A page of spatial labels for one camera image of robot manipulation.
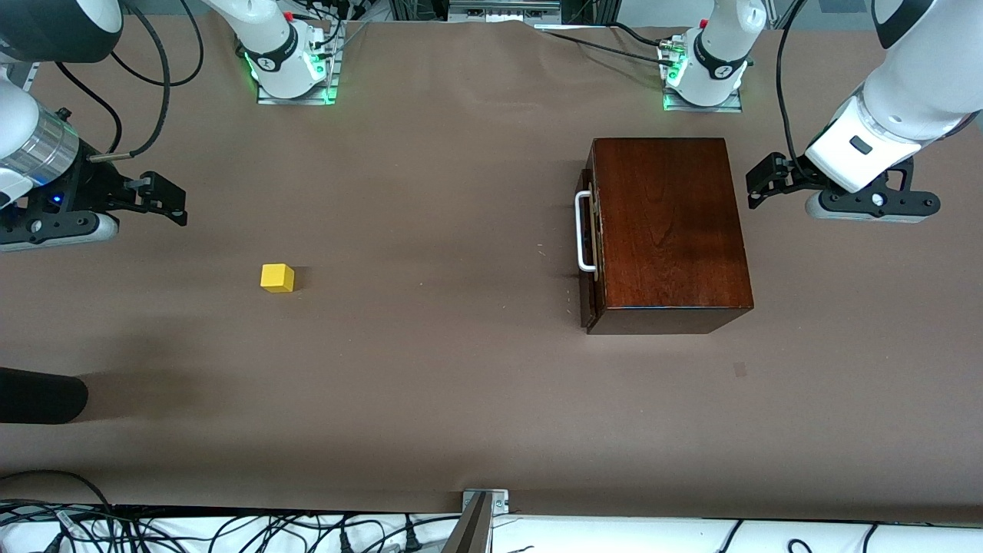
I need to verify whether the light wood drawer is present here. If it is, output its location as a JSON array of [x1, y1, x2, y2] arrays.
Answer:
[[581, 146, 607, 335]]

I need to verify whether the grey aluminium bar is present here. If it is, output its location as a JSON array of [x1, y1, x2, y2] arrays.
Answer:
[[442, 493, 492, 553]]

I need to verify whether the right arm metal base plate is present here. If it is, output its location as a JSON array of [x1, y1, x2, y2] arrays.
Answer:
[[256, 23, 341, 106]]

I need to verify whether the aluminium edge rail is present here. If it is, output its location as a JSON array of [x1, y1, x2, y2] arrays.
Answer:
[[0, 61, 39, 93]]

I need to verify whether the dark wooden drawer box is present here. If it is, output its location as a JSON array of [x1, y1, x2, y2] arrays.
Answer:
[[587, 137, 755, 336]]

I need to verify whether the black cylinder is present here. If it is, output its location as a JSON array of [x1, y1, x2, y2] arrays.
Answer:
[[0, 367, 89, 425]]

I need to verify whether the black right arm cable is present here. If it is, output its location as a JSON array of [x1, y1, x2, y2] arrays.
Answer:
[[54, 0, 205, 162]]

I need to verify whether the short black table cable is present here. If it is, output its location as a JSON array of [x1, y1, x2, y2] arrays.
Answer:
[[607, 21, 674, 49]]

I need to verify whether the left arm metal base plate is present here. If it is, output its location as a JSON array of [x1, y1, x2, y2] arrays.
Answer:
[[662, 35, 744, 114]]

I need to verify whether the long black table cable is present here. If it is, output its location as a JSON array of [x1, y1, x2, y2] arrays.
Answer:
[[538, 26, 677, 64]]

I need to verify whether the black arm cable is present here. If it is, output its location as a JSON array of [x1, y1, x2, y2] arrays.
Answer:
[[774, 0, 811, 181], [54, 0, 205, 162]]

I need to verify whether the white metal drawer handle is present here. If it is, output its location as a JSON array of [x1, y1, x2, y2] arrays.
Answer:
[[575, 190, 601, 274]]

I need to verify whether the aluminium frame beam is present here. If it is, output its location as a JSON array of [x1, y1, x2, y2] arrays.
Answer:
[[448, 0, 563, 22]]

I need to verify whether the silver metal bracket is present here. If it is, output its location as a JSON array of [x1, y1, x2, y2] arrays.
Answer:
[[462, 488, 510, 515]]

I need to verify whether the black looped cable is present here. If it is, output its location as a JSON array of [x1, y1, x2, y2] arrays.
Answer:
[[0, 469, 117, 531]]

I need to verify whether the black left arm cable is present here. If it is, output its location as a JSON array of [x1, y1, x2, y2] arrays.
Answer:
[[774, 0, 811, 181]]

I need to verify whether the brown paper table cover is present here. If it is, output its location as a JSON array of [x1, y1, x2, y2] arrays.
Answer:
[[0, 15, 983, 517]]

